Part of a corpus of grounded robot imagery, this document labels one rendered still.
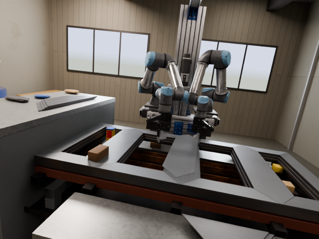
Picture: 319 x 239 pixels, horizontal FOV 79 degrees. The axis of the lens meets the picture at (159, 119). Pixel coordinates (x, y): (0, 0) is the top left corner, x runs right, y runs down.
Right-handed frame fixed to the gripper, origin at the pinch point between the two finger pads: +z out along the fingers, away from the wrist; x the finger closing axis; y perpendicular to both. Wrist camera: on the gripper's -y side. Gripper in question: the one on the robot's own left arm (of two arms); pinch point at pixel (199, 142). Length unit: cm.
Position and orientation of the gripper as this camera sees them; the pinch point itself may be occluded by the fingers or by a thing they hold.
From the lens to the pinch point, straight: 152.0
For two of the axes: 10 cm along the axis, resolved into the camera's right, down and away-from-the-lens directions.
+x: -1.8, 2.2, -9.6
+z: -1.0, 9.7, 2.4
